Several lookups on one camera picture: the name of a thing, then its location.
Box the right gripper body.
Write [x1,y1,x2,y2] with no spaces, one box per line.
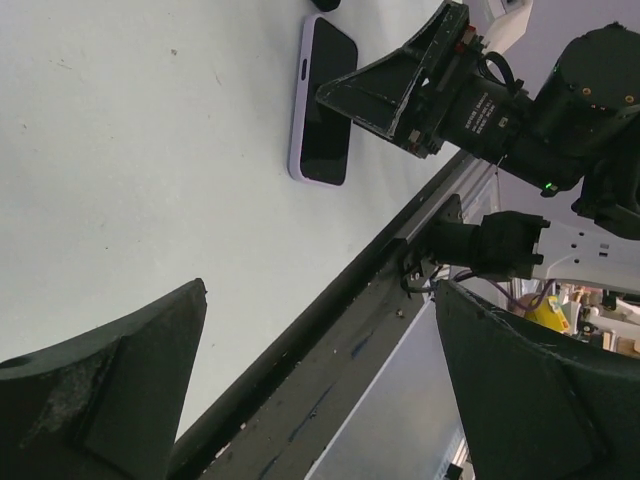
[395,3,530,163]

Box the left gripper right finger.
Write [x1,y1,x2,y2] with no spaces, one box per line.
[435,281,639,479]

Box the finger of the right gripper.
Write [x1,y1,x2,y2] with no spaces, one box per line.
[316,48,422,141]
[400,2,463,65]

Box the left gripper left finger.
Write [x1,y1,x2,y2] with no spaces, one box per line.
[1,279,207,479]

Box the phone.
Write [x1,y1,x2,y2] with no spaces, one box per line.
[287,13,359,187]

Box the black phone case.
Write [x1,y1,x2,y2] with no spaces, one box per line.
[312,0,341,12]

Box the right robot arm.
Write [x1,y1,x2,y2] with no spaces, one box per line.
[316,1,639,293]

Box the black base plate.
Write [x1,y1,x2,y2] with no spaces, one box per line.
[169,153,473,479]

